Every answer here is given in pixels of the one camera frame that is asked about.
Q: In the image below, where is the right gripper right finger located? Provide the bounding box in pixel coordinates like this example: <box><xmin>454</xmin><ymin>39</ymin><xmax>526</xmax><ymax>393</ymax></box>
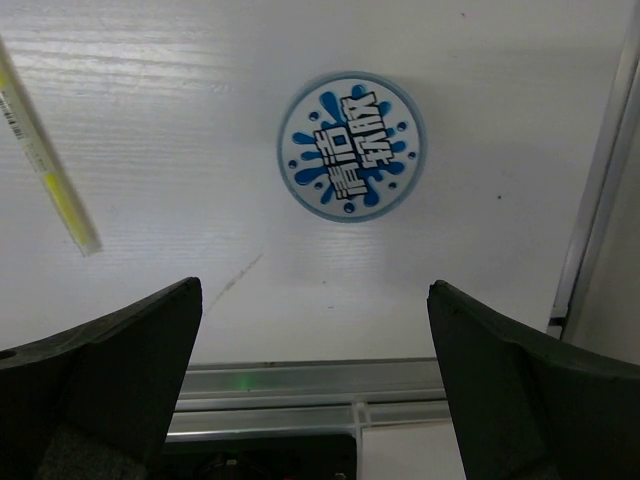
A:
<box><xmin>427</xmin><ymin>280</ymin><xmax>639</xmax><ymax>479</ymax></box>

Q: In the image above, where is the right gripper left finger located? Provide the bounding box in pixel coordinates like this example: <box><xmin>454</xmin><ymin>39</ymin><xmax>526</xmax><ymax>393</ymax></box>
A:
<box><xmin>1</xmin><ymin>277</ymin><xmax>202</xmax><ymax>479</ymax></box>

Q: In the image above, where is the yellow gel pen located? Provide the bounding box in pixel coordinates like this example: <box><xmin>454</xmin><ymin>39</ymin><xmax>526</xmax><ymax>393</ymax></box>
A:
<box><xmin>1</xmin><ymin>47</ymin><xmax>102</xmax><ymax>257</ymax></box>

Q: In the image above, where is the aluminium front rail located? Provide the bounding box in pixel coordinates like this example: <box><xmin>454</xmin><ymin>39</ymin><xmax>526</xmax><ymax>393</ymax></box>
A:
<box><xmin>167</xmin><ymin>358</ymin><xmax>450</xmax><ymax>443</ymax></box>

